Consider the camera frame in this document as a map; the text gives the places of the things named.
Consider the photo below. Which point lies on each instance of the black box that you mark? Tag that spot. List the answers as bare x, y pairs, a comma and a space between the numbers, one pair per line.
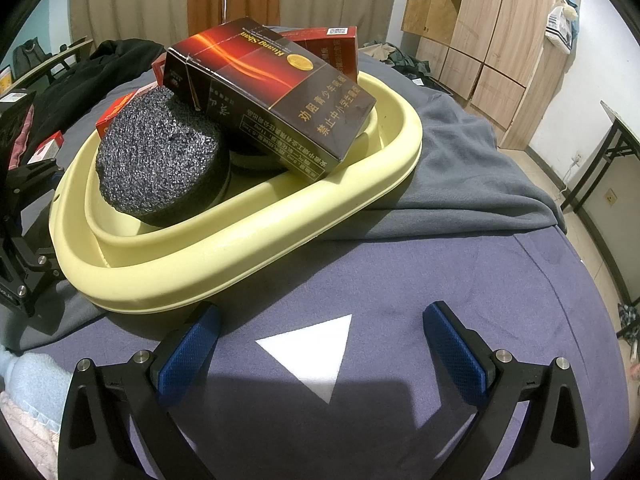
15, 115

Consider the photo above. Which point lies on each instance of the pink blanket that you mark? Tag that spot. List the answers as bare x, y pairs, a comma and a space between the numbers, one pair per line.
25, 435

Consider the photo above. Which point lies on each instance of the black clothing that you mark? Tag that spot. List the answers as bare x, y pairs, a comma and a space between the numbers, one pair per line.
100, 65

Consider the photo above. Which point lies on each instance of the black folding table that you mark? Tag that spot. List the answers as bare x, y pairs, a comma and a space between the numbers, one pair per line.
625, 160

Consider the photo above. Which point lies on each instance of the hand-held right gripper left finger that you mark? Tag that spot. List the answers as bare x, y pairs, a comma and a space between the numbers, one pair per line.
192, 355

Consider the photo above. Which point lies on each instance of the yellow plastic basin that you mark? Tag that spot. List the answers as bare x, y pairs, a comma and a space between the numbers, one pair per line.
225, 280

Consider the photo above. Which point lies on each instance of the dark brown carton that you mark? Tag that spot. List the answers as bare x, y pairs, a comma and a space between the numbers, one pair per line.
280, 85

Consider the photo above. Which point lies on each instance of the checked cloth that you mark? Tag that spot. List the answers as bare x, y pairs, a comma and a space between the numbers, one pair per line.
629, 322

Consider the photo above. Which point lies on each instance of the grey backpack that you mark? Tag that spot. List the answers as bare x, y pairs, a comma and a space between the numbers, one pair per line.
30, 57

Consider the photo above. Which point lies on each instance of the grey blanket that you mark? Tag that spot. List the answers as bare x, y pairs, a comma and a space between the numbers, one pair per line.
450, 170

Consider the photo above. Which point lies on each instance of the white plastic bag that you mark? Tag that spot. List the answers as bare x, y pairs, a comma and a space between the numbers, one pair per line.
562, 25

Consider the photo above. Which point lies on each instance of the light blue towel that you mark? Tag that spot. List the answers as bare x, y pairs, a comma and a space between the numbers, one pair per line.
35, 375

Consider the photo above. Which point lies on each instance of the wooden wardrobe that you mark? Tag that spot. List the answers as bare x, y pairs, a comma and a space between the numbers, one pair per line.
500, 35

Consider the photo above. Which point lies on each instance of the pile of clothes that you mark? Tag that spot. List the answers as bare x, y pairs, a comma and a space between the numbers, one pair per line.
400, 60

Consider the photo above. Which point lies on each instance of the black round sponge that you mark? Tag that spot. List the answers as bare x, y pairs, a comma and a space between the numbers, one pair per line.
160, 160

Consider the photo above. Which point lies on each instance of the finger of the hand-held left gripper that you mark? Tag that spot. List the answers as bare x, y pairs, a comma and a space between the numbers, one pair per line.
30, 275
37, 175

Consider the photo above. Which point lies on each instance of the small red box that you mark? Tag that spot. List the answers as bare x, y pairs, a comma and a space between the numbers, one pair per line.
46, 149
112, 110

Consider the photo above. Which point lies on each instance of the red carton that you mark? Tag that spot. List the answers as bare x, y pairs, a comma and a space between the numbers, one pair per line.
340, 55

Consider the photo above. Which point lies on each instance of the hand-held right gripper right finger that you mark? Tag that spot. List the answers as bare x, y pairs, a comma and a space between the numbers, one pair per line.
457, 355

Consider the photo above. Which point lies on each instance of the purple bed sheet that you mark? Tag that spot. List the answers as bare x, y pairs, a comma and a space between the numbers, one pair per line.
400, 270

